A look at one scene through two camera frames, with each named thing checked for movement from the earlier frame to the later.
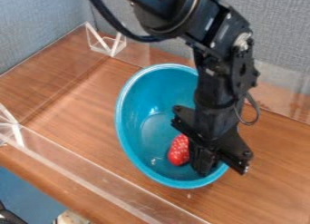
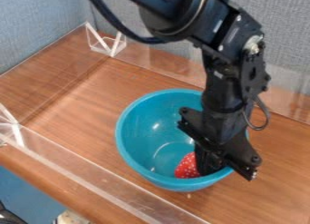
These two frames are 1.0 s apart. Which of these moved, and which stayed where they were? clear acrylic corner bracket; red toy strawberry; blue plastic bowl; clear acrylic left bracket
Moved: red toy strawberry; blue plastic bowl
Stayed: clear acrylic corner bracket; clear acrylic left bracket
